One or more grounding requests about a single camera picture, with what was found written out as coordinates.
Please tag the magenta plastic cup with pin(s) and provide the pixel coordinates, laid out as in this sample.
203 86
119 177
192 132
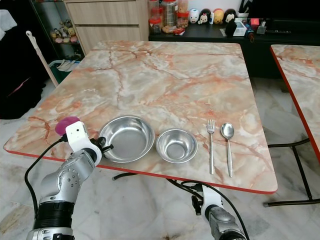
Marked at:
64 125

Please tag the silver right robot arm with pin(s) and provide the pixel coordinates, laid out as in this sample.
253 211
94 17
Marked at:
225 225

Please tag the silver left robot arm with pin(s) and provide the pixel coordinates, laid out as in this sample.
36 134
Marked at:
65 185

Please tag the large steel bowl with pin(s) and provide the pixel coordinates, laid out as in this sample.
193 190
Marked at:
126 140

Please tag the small steel bowl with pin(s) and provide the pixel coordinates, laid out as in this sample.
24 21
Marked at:
177 146

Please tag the steel fork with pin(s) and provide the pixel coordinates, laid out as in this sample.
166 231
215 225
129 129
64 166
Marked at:
211 127

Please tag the steel spoon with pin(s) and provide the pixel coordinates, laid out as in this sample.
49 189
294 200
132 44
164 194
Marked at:
227 130

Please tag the green plastic basket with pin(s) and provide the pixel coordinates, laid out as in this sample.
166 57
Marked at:
67 67

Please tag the wooden stick with white head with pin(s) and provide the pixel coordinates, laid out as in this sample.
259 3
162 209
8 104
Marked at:
42 57

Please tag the glass display shelf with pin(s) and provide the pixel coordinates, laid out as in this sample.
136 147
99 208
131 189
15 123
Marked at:
62 30

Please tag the light wooden drawer cabinet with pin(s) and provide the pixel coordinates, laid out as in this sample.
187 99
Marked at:
105 22

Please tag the small red lid jar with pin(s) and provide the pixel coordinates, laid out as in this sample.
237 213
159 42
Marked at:
155 24

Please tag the large clear snack jar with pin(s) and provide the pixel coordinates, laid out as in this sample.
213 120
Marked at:
170 14

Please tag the orange filled jar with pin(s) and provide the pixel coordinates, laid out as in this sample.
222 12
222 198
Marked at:
183 19

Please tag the white lace tablecloth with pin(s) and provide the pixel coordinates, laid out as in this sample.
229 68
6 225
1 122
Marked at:
7 22

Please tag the white plush toy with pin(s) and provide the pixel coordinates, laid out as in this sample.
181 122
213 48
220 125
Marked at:
194 16

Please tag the black television console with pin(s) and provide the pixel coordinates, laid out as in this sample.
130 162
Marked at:
255 52

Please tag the black mouse plush toy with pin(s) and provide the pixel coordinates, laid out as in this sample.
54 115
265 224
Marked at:
205 16

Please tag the yellow plush toy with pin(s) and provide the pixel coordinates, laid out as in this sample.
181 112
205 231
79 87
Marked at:
218 16

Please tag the small white box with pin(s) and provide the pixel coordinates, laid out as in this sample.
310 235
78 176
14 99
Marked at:
241 28

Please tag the small red box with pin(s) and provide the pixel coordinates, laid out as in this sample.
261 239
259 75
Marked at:
254 22

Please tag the black television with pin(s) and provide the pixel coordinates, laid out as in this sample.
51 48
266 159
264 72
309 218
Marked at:
280 7

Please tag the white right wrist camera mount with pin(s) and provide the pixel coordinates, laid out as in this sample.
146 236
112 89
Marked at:
211 199

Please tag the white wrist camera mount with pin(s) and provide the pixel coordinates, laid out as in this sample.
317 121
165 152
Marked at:
211 199
77 134

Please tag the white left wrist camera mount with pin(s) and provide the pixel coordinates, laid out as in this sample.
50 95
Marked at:
77 134

